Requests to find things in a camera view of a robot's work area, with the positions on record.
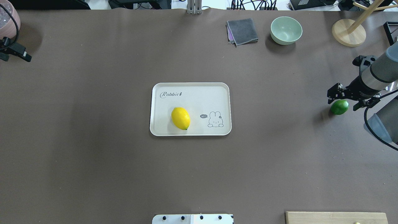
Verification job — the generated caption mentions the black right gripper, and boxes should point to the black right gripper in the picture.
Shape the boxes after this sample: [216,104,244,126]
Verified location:
[327,55,381,104]

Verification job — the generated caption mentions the green lime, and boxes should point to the green lime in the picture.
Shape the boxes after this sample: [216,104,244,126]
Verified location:
[330,100,349,115]

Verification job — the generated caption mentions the yellow lemon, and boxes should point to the yellow lemon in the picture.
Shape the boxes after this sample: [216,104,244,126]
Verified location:
[171,107,191,130]

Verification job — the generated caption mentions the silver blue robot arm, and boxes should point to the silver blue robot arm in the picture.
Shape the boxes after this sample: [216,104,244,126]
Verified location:
[327,43,398,146]

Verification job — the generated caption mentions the cream rabbit tray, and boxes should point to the cream rabbit tray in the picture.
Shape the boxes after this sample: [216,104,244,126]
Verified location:
[150,82,232,137]

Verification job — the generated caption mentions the wooden mug tree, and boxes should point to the wooden mug tree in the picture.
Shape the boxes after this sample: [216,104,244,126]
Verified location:
[332,0,398,47]

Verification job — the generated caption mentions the mint green bowl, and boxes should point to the mint green bowl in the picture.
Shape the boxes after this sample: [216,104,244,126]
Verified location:
[270,16,303,45]

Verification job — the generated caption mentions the grey folded cloth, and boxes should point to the grey folded cloth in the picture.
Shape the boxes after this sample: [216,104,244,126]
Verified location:
[226,18,258,46]

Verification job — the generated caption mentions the wooden cutting board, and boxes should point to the wooden cutting board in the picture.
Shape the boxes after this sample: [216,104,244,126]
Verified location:
[285,211,388,224]

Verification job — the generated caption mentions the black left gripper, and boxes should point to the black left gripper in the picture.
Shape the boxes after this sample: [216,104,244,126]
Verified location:
[0,37,32,62]

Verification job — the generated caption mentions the pink bowl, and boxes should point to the pink bowl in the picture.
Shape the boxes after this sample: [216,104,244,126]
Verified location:
[0,0,21,39]

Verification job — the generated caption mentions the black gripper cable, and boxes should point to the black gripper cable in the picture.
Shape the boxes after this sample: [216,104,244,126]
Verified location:
[364,90,398,152]

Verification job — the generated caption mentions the aluminium frame post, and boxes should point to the aluminium frame post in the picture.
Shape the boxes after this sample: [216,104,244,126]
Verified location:
[187,0,203,14]

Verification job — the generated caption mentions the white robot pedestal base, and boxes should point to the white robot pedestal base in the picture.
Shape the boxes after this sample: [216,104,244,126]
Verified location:
[152,213,234,224]

